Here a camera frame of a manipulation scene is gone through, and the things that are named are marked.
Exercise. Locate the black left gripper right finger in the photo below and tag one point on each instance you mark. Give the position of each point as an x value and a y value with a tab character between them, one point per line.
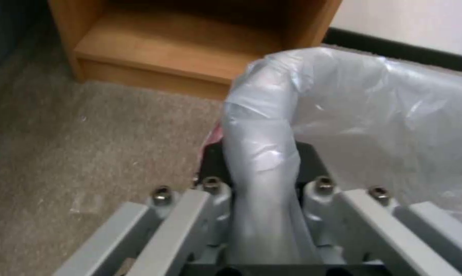
372	227

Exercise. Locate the translucent white garbage bag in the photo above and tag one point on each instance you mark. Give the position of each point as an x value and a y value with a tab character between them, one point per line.
330	120

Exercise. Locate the wooden cabinet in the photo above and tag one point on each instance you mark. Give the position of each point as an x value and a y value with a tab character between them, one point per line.
185	40

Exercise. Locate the pink trash can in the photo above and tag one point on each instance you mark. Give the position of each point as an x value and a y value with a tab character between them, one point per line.
214	132

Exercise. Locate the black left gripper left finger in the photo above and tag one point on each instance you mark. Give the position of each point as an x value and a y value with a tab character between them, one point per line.
169	221

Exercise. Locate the black baseboard strip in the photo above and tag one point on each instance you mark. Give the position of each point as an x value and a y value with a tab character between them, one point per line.
399	46

